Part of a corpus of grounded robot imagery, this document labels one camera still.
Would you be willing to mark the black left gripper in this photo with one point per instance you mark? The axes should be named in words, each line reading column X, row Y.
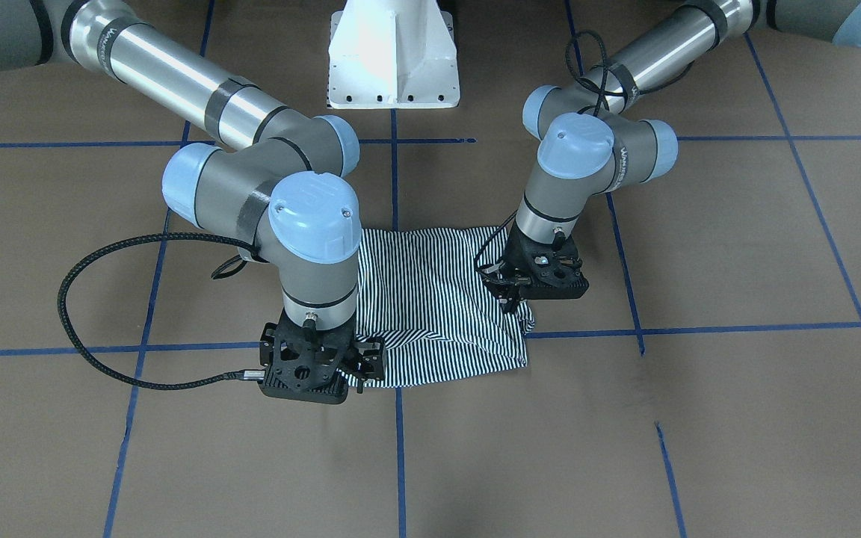
column 498, row 279

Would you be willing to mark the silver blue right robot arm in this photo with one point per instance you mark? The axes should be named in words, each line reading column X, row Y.
column 272, row 184

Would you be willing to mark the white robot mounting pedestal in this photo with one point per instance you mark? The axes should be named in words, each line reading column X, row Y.
column 393, row 55

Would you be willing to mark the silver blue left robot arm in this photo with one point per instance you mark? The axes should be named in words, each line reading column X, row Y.
column 587, row 147

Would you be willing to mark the striped polo shirt white collar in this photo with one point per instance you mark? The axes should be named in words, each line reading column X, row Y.
column 418, row 290

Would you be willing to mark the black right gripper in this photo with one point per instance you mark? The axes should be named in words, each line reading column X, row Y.
column 371, row 356

